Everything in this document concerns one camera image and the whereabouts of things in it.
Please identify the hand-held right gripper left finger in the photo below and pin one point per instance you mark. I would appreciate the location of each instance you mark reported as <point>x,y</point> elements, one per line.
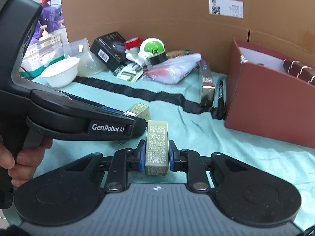
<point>142,156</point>

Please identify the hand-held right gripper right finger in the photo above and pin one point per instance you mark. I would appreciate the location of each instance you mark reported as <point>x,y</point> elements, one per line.
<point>171,156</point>

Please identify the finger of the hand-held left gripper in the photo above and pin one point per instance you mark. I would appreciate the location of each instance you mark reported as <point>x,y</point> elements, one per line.
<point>140,127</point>

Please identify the gold rectangular box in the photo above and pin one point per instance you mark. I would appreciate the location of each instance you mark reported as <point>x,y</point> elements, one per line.
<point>206,86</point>
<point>157,147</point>

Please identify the gold box with white label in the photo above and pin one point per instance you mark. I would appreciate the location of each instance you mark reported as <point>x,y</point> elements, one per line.
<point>139,110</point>

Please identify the dark red storage box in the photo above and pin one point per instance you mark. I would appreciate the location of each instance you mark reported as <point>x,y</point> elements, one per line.
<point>265,108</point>

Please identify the person's left hand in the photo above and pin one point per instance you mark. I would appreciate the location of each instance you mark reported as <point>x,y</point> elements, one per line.
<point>24,162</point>

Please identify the white bowl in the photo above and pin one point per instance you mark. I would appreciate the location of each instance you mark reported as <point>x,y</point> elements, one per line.
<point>61,72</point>

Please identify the teal table cloth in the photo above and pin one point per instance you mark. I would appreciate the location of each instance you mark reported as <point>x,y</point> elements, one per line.
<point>221,152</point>

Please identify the green and white packet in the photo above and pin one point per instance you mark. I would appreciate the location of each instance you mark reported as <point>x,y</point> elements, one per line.
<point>130,73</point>

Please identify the clear plastic cup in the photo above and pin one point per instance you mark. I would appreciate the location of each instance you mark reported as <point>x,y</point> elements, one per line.
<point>91,65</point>

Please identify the plastic bag with red contents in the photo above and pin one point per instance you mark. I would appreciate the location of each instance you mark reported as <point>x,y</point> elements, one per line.
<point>172,71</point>

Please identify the clear zip bag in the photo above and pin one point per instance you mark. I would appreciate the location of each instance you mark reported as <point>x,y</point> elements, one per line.
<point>73,49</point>

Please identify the black tape roll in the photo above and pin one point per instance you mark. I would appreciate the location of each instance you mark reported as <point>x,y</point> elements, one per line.
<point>157,59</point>

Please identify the white perforated basket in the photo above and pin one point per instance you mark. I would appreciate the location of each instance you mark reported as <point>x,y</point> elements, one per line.
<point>37,51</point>

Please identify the black marker pen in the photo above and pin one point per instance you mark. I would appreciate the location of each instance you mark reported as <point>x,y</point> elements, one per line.
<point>220,95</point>

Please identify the white and green round device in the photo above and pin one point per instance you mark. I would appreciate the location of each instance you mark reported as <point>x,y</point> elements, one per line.
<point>151,46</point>

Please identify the brown and green snack packet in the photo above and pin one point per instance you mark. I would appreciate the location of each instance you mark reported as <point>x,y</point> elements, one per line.
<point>177,53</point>

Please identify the red lidded white bottle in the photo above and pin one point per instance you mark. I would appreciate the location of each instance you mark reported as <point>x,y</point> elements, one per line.
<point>131,43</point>

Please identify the white pump bottle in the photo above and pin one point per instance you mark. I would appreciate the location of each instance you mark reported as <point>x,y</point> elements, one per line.
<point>44,33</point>

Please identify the black cardboard box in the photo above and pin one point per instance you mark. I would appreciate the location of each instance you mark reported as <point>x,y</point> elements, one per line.
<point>110,46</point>

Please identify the purple cloth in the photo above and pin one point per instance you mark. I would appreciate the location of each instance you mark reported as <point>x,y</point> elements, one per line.
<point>51,14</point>

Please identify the large brown cardboard box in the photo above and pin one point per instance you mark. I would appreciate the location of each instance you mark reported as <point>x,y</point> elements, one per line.
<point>160,9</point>

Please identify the white shipping label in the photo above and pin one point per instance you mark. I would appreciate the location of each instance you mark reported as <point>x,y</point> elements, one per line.
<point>226,7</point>

